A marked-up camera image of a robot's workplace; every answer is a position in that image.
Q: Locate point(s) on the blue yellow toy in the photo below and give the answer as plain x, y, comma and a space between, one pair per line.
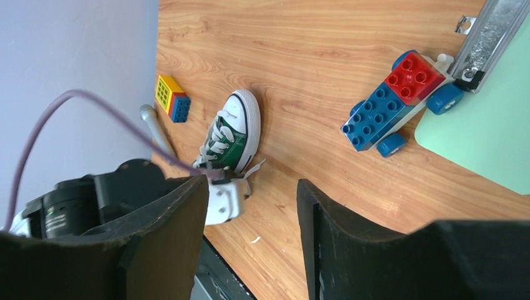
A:
172, 99

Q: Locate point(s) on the blue red toy car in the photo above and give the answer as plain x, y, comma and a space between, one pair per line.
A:
415, 82

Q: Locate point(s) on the white shoelace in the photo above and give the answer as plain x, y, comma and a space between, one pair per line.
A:
231, 142

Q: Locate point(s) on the light green clipboard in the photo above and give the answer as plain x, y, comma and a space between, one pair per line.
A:
488, 131

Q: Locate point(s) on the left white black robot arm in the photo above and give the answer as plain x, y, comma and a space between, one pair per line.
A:
75, 206

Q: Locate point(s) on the silver microphone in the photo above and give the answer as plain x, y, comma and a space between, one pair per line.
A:
150, 117

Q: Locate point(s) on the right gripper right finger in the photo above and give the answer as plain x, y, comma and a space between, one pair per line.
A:
347, 256

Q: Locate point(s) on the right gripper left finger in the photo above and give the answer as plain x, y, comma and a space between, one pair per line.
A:
150, 253

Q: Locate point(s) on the green canvas sneaker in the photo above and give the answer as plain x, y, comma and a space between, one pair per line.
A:
244, 101

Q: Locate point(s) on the small white lace scrap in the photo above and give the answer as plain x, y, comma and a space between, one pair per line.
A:
255, 240

